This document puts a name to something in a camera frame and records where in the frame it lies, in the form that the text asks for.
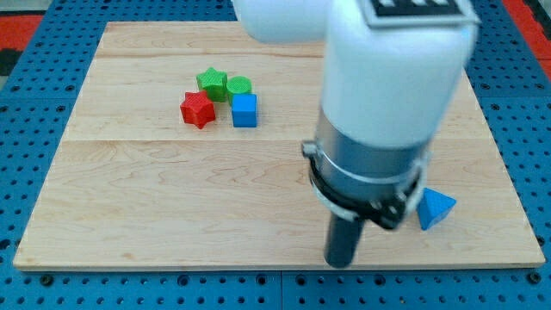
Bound red star block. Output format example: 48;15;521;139
180;90;216;129

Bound wooden board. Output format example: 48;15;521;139
13;22;545;271

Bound green cylinder block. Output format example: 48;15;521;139
226;76;252;105

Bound blue cube block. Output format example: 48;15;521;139
232;94;257;127

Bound blue triangle block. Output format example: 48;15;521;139
417;188;456;231

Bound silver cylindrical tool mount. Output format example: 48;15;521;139
302;111;429;230

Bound green star block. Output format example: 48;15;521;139
196;67;227;102

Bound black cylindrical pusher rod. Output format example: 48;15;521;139
324;214;365;268

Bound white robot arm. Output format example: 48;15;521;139
233;0;479;268

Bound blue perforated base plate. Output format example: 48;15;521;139
1;1;550;309

